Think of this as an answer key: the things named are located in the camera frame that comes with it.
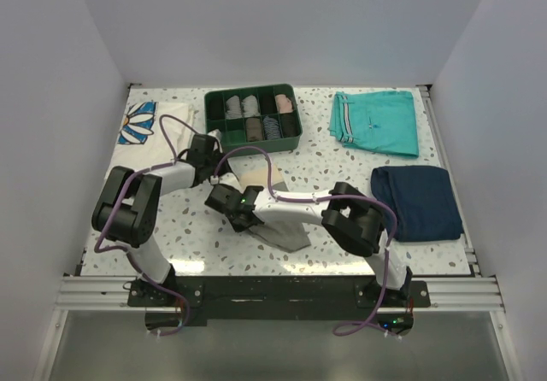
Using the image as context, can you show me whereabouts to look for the grey cream underwear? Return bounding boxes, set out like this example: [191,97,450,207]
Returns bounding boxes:
[221,167,311,253]

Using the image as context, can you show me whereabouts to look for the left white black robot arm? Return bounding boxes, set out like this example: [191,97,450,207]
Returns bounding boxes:
[91,132,229,306]

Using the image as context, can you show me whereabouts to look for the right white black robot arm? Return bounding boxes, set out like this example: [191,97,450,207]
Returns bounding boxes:
[221,182,413,307]

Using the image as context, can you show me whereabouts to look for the brown rolled underwear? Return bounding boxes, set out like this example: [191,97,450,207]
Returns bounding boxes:
[245,117,263,143]

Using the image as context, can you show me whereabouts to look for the black rolled underwear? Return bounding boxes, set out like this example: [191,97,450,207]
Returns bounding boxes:
[279,114,299,138]

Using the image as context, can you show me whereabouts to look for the pink rolled underwear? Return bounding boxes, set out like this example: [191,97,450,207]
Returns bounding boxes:
[274,94,293,114]

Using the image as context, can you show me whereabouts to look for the grey striped rolled sock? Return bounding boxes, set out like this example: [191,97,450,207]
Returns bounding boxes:
[225,96,243,120]

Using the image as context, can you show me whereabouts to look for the white daisy print shirt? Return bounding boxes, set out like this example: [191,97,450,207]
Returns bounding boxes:
[107,101,196,171]

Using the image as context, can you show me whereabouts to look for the white grey rolled sock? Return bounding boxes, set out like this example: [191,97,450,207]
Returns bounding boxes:
[241,95,260,117]

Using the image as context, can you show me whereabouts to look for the navy striped rolled sock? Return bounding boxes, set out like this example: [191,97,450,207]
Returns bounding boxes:
[262,116,282,140]

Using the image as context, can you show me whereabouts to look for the green compartment organizer tray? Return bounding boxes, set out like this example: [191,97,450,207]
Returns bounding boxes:
[204,84,303,153]

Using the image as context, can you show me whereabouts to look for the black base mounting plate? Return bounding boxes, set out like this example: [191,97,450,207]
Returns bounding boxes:
[126,269,433,329]

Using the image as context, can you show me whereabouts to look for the teal folded shorts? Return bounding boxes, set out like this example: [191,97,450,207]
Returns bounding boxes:
[329,91,419,158]

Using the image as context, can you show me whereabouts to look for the navy folded garment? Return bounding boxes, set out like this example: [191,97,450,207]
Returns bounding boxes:
[370,166,463,243]

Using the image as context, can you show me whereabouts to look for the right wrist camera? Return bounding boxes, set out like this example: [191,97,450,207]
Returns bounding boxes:
[204,184,242,215]

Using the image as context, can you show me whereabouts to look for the aluminium frame rail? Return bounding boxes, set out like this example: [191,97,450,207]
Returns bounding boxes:
[55,276,134,311]

